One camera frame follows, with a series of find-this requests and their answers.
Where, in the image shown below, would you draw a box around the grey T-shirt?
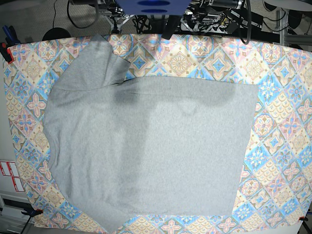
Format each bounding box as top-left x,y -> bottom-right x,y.
43,35 -> 258,232

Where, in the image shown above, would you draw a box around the black power strip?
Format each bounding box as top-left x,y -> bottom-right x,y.
180,21 -> 227,33

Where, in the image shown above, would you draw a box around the black round base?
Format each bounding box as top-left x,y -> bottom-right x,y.
42,27 -> 71,41

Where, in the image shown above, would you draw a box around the patterned tablecloth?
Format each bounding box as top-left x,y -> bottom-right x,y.
0,34 -> 312,234

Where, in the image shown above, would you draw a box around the white red label stickers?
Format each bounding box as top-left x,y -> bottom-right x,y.
0,160 -> 24,192

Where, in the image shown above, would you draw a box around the blue clamp bottom left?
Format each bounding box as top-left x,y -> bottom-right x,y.
21,209 -> 43,217

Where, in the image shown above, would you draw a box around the black orange clamp top left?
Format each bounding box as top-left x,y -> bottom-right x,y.
0,42 -> 14,64

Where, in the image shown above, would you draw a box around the orange clamp bottom right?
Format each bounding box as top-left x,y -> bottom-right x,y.
299,217 -> 309,222

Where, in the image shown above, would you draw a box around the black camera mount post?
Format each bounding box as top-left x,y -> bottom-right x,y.
161,15 -> 180,40

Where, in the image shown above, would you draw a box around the black cable bundle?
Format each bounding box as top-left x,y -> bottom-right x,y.
132,15 -> 156,34

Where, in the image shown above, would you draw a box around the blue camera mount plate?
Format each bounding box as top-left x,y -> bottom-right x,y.
116,0 -> 191,16

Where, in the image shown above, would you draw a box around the blue clamp handle top left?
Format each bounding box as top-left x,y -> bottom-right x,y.
2,25 -> 20,46

